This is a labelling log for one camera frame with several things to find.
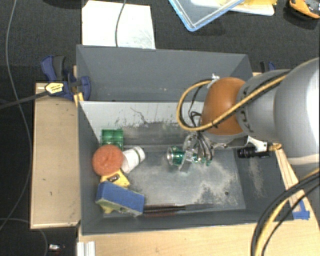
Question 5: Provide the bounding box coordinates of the pale wood board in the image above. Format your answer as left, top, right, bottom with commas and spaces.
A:
29, 82, 81, 230

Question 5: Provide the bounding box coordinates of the blue sponge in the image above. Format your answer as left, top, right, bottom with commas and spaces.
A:
95, 181, 146, 217

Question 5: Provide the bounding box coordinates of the dark red-brown thin rod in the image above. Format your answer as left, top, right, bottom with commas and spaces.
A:
143, 209, 181, 218
144, 203, 216, 211

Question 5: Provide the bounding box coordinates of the grey metal bin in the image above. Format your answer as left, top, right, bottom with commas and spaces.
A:
75, 44, 295, 236

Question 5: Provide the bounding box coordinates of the yellow toy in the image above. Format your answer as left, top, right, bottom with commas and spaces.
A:
95, 168, 131, 215

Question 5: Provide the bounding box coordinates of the white plastic cup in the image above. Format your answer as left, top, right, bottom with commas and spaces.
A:
120, 146, 146, 174

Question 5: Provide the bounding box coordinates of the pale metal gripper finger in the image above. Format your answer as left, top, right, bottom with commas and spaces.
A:
179, 151, 195, 174

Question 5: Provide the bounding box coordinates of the green metal can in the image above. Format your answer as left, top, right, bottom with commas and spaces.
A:
166, 145, 191, 168

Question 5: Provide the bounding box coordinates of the orange round sponge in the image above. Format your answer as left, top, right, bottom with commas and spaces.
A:
91, 145, 125, 176

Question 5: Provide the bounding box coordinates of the green clear plastic box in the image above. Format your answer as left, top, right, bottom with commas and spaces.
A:
100, 128, 125, 151

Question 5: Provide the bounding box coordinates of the black cylinder on white bracket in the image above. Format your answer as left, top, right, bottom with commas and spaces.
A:
237, 136, 283, 160

